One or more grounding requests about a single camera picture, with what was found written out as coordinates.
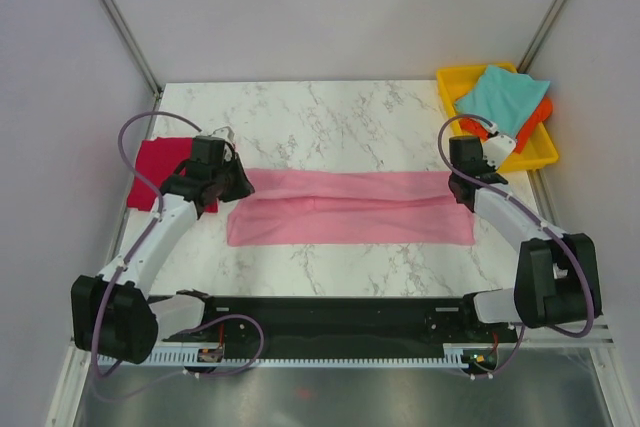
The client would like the pink t shirt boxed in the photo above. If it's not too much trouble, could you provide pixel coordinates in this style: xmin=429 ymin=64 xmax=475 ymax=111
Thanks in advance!
xmin=227 ymin=169 xmax=475 ymax=247

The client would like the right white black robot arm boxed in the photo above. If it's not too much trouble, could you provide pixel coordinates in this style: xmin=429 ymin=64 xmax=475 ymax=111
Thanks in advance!
xmin=447 ymin=136 xmax=602 ymax=341

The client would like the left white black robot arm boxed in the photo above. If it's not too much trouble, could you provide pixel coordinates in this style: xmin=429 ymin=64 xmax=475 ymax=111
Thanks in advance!
xmin=71 ymin=127 xmax=254 ymax=364

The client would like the orange folded t shirt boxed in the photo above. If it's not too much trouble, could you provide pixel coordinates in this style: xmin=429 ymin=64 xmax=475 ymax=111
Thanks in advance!
xmin=459 ymin=96 xmax=553 ymax=154

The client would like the folded magenta t shirt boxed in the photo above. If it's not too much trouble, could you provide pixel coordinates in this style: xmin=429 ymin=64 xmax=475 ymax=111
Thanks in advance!
xmin=126 ymin=137 xmax=192 ymax=212

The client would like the teal folded t shirt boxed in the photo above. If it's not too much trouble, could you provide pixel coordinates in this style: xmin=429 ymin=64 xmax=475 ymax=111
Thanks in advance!
xmin=455 ymin=65 xmax=551 ymax=137

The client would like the yellow plastic tray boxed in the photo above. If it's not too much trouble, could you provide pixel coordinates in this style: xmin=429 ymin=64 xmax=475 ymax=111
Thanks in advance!
xmin=436 ymin=64 xmax=559 ymax=173

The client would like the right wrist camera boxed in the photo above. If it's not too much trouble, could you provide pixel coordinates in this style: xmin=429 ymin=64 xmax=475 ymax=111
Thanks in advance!
xmin=482 ymin=123 xmax=517 ymax=171

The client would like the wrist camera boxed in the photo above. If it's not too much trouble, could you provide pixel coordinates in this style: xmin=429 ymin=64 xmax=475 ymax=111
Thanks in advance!
xmin=210 ymin=126 xmax=235 ymax=146
xmin=482 ymin=123 xmax=517 ymax=171

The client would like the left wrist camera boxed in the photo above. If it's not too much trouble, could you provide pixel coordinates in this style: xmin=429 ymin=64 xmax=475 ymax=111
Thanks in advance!
xmin=210 ymin=126 xmax=235 ymax=146

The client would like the right aluminium corner post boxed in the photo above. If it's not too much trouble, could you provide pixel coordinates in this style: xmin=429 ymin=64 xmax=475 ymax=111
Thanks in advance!
xmin=517 ymin=0 xmax=569 ymax=73

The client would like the aluminium corner post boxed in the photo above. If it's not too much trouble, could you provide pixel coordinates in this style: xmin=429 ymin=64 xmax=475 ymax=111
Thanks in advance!
xmin=98 ymin=0 xmax=163 ymax=98
xmin=517 ymin=0 xmax=569 ymax=73

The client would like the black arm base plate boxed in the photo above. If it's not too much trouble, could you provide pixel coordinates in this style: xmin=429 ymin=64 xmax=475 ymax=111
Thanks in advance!
xmin=172 ymin=297 xmax=517 ymax=357

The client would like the white slotted cable duct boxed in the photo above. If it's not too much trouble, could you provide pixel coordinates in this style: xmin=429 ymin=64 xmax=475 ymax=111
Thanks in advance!
xmin=141 ymin=344 xmax=496 ymax=368

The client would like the left aluminium corner post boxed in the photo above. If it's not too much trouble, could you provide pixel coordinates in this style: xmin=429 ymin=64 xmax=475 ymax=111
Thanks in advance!
xmin=98 ymin=0 xmax=163 ymax=98

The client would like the aluminium frame rail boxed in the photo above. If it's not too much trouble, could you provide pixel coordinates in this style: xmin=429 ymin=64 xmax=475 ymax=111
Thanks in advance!
xmin=69 ymin=321 xmax=617 ymax=348

